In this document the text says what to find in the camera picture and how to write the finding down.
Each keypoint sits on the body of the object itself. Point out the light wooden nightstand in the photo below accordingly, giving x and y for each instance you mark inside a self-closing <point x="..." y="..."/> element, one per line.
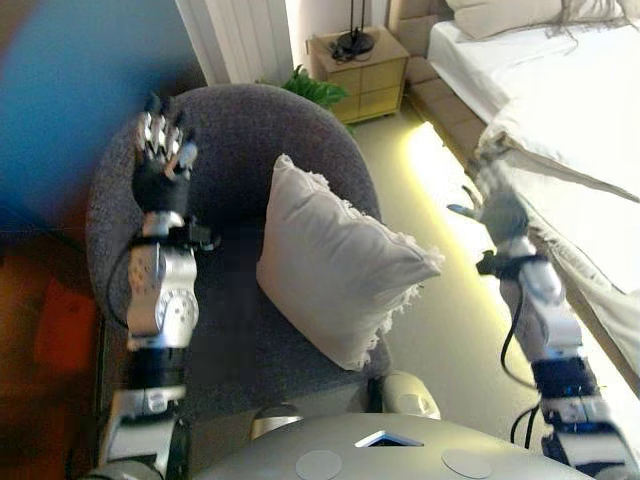
<point x="370" y="85"/>

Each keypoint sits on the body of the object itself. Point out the black lamp base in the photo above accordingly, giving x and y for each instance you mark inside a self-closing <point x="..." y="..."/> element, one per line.
<point x="356" y="40"/>

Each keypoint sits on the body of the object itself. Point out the green potted plant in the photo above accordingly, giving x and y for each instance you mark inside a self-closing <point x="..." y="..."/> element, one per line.
<point x="312" y="90"/>

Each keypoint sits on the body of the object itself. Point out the cream bed pillow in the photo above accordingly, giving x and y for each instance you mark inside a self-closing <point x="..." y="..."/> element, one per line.
<point x="500" y="17"/>

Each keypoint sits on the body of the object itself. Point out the white slatted wall panel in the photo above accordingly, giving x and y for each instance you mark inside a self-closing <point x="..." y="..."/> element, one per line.
<point x="235" y="35"/>

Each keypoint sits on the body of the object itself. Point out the white duvet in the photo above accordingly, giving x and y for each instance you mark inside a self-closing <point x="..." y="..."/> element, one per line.
<point x="565" y="135"/>

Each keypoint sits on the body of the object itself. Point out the bed underglow light strip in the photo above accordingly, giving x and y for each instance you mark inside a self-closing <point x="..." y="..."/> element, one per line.
<point x="460" y="225"/>

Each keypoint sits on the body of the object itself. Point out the white fringed cushion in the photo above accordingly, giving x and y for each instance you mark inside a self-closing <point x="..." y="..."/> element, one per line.
<point x="330" y="260"/>

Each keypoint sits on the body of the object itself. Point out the silver left robot leg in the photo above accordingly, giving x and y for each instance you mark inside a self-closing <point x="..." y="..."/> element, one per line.
<point x="275" y="422"/>

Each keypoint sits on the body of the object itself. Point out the silver robot leg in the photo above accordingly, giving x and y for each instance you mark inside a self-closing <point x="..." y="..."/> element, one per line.
<point x="410" y="395"/>
<point x="275" y="422"/>

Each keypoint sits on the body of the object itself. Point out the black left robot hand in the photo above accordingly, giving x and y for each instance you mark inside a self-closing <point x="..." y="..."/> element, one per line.
<point x="160" y="185"/>

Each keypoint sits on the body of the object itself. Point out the glossy brown wooden wardrobe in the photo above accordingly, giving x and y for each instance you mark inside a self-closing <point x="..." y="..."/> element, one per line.
<point x="45" y="360"/>

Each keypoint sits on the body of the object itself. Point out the beige upholstered bed frame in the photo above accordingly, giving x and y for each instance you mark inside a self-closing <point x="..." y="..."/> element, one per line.
<point x="430" y="85"/>

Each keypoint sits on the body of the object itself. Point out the grey fabric armchair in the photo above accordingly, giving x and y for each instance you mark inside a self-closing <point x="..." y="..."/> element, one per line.
<point x="235" y="150"/>

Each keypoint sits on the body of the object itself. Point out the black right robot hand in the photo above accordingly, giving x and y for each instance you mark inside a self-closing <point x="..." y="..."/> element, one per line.
<point x="505" y="217"/>

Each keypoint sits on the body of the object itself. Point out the silver right robot leg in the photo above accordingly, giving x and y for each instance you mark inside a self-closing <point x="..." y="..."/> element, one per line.
<point x="410" y="395"/>

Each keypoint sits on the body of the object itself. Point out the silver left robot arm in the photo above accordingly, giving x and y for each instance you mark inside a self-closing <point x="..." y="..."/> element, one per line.
<point x="160" y="300"/>

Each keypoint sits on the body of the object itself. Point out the grey robot torso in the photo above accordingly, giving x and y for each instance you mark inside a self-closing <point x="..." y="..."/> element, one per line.
<point x="390" y="455"/>

